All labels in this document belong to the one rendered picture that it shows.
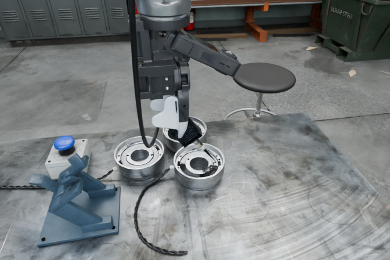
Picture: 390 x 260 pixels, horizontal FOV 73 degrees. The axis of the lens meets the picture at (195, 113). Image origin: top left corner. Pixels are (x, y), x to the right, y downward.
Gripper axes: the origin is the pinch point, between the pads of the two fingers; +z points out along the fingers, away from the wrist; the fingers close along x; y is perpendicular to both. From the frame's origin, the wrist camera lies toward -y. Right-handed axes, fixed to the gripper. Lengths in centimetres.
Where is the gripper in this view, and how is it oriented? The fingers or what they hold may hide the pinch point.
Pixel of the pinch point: (182, 126)
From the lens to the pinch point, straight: 48.8
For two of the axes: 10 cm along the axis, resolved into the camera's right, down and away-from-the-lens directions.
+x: 1.9, 5.5, -8.1
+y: -9.8, 1.0, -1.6
